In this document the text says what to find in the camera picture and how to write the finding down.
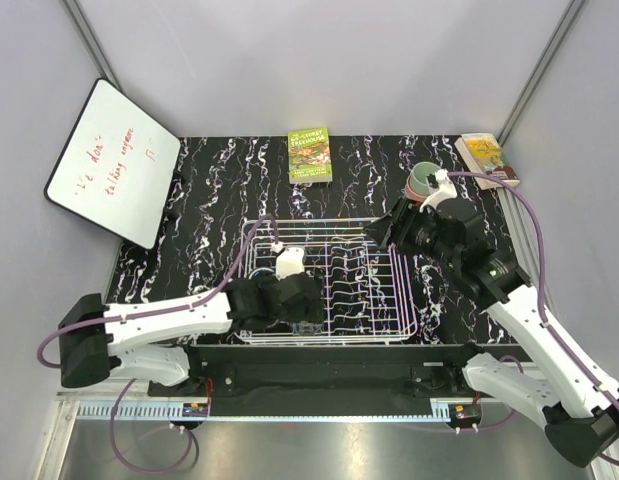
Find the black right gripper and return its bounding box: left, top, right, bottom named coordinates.
left=361, top=196, right=460, bottom=270

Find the pink plastic cup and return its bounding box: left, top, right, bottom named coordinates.
left=404, top=181, right=430, bottom=204

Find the light green plastic cup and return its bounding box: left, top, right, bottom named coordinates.
left=408, top=161, right=441, bottom=192

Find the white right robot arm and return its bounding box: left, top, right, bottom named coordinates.
left=363, top=198, right=619, bottom=468

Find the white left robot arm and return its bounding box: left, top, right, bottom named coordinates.
left=58, top=272, right=324, bottom=396

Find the clear glass cup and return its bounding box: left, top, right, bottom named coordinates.
left=290, top=321, right=323, bottom=336

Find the dark blue ceramic mug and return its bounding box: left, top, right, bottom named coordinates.
left=248, top=267, right=275, bottom=279

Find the green paperback book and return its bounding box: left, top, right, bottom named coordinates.
left=287, top=127, right=333, bottom=184

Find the yellow paperback book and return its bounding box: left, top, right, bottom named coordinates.
left=454, top=133, right=520, bottom=187

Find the left orange connector board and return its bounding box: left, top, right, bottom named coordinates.
left=182, top=402, right=209, bottom=417

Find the orange connector board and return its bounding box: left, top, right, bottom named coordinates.
left=454, top=404, right=481, bottom=420
left=182, top=402, right=209, bottom=417

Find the right orange connector board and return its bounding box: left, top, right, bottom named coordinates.
left=454, top=404, right=481, bottom=420

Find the white whiteboard with red writing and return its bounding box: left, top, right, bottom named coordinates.
left=44, top=79, right=181, bottom=249

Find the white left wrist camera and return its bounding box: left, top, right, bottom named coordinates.
left=271, top=241, right=306, bottom=280

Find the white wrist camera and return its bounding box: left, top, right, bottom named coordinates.
left=419, top=169, right=458, bottom=213
left=271, top=241, right=306, bottom=280

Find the white wire dish rack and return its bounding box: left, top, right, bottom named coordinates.
left=236, top=217, right=419, bottom=346

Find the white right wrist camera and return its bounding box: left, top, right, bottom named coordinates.
left=419, top=169, right=458, bottom=213

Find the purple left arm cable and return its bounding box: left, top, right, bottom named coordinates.
left=36, top=214, right=283, bottom=370

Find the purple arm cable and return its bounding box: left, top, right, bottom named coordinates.
left=36, top=214, right=283, bottom=370
left=448, top=170, right=619, bottom=469

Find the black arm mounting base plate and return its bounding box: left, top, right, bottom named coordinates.
left=148, top=343, right=529, bottom=422

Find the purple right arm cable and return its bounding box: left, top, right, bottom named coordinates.
left=448, top=170, right=619, bottom=469

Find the slotted cable duct rail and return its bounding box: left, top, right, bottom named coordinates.
left=77, top=400, right=208, bottom=421

